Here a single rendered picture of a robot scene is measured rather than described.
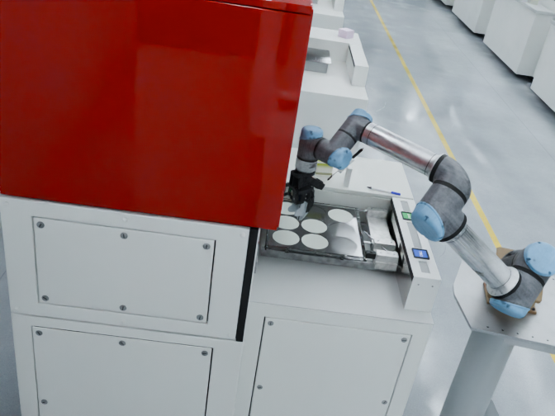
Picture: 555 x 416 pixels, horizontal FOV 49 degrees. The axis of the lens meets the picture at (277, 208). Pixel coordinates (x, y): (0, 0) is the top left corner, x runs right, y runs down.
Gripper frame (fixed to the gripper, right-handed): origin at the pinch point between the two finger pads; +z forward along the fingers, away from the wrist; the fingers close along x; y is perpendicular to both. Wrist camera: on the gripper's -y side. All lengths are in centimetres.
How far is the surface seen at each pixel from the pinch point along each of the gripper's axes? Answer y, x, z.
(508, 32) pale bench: -663, -309, 53
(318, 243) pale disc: -2.5, 8.6, 7.3
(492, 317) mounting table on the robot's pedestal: -36, 65, 15
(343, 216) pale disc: -24.8, -0.9, 7.3
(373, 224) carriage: -35.0, 6.9, 9.3
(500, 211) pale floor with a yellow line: -269, -52, 97
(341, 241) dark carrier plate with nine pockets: -11.3, 11.9, 7.4
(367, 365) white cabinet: 0, 44, 37
